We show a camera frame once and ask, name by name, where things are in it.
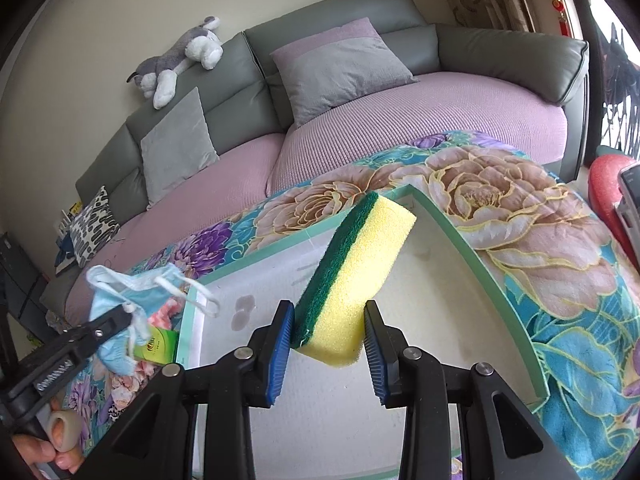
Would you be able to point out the red chair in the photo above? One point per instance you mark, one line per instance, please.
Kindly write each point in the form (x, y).
(604, 194)

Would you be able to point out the grey pink cushion right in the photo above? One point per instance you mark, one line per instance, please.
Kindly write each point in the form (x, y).
(335, 67)

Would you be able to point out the yellow green sponge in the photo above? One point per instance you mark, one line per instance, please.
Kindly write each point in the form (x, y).
(329, 324)

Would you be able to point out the grey sofa pink cover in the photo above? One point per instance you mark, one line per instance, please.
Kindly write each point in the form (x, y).
(521, 88)

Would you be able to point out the green tissue pack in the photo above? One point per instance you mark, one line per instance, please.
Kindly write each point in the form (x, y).
(161, 348)

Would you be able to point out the pink white fuzzy cloth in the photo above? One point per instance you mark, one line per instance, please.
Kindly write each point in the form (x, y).
(168, 315)

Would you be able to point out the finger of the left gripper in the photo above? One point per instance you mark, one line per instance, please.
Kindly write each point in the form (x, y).
(107, 324)

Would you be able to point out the blue face mask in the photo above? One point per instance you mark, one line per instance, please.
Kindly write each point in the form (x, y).
(141, 295)

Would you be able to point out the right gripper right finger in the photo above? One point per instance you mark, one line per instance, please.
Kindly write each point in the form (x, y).
(383, 345)

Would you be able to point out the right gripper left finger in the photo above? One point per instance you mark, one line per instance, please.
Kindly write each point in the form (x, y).
(271, 345)

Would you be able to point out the grey cushion left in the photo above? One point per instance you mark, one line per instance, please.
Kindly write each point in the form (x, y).
(177, 148)

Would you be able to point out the person's left hand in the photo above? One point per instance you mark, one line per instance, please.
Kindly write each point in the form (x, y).
(64, 450)

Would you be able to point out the black white patterned cushion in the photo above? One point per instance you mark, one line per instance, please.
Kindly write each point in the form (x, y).
(93, 228)

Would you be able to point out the blue cushion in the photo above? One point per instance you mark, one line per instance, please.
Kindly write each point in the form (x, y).
(66, 253)

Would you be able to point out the grey white plush dog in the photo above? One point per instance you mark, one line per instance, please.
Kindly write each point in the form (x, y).
(156, 77)

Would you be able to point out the floral blanket table cover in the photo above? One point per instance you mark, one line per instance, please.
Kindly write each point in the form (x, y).
(567, 277)

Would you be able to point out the dark cabinet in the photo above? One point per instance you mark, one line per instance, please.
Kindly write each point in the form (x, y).
(24, 285)

